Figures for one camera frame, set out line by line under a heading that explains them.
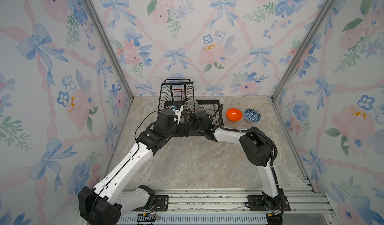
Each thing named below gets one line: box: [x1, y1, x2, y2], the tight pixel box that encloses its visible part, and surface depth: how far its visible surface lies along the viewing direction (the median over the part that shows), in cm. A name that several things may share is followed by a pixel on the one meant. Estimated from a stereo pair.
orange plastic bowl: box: [226, 108, 243, 122], surface depth 107 cm
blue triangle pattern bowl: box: [243, 108, 261, 123], surface depth 109 cm
